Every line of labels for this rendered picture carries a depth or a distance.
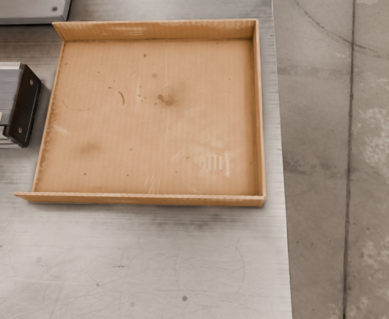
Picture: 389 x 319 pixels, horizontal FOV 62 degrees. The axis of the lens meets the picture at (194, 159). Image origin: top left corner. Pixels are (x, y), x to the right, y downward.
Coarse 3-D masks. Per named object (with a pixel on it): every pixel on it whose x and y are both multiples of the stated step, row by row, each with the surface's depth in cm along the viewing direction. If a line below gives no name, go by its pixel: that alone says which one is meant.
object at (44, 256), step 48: (96, 0) 54; (144, 0) 54; (192, 0) 53; (240, 0) 52; (0, 48) 52; (48, 48) 51; (48, 96) 48; (0, 192) 44; (0, 240) 41; (48, 240) 41; (96, 240) 41; (144, 240) 40; (192, 240) 40; (240, 240) 40; (0, 288) 39; (48, 288) 39; (96, 288) 39; (144, 288) 38; (192, 288) 38; (240, 288) 38; (288, 288) 38
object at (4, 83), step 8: (0, 72) 44; (8, 72) 44; (16, 72) 44; (0, 80) 44; (8, 80) 44; (16, 80) 44; (0, 88) 43; (8, 88) 43; (16, 88) 43; (0, 96) 43; (8, 96) 43; (16, 96) 43; (0, 104) 42; (8, 104) 42; (8, 112) 42; (8, 120) 41
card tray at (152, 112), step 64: (64, 64) 50; (128, 64) 49; (192, 64) 48; (256, 64) 44; (64, 128) 46; (128, 128) 45; (192, 128) 45; (256, 128) 44; (64, 192) 39; (128, 192) 42; (192, 192) 42; (256, 192) 41
